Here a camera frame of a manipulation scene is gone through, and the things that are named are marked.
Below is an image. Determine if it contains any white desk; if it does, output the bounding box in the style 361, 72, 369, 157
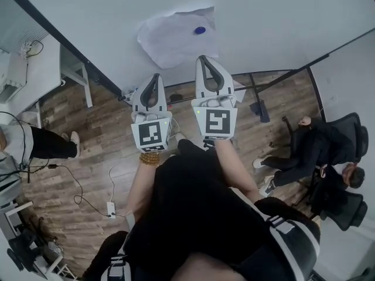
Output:
0, 38, 94, 128

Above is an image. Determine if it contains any white box device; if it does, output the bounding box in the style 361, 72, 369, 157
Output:
0, 51, 29, 104

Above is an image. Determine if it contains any black and white harness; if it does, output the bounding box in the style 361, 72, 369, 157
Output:
83, 197, 322, 281

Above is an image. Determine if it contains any black equipment pile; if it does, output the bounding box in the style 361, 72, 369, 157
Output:
7, 215, 59, 272

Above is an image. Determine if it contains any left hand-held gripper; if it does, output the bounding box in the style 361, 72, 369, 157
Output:
130, 73, 173, 154

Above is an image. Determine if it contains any white metal rack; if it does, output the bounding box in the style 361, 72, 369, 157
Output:
32, 253, 79, 281

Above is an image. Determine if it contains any white table frame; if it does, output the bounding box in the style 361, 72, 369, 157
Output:
0, 201, 33, 239

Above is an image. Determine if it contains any flat white paper sheet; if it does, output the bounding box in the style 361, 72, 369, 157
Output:
233, 79, 246, 102

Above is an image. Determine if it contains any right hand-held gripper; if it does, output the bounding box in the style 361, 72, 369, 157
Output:
191, 55, 238, 142

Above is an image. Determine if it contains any person's left forearm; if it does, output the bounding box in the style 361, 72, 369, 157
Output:
125, 152, 161, 216

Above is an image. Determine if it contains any white charger bundle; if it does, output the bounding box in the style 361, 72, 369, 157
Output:
19, 39, 44, 59

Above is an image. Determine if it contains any black mesh office chair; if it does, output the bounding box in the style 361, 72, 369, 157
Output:
282, 112, 369, 169
307, 162, 369, 232

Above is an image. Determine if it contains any person's black clothing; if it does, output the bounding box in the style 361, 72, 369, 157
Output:
83, 139, 322, 281

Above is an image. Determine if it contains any black cable with adapter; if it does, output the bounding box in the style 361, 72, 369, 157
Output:
29, 164, 112, 218

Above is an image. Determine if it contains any white power cable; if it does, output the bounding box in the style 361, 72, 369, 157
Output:
108, 165, 117, 203

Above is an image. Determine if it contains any wooden bead bracelet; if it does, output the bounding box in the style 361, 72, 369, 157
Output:
139, 152, 161, 167

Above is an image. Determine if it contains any person's right forearm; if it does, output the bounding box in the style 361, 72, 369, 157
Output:
215, 139, 258, 200

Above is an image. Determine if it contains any white plastic bag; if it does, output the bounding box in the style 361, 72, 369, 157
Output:
137, 6, 220, 70

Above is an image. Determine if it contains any white marker tray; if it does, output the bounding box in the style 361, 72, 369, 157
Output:
118, 88, 138, 102

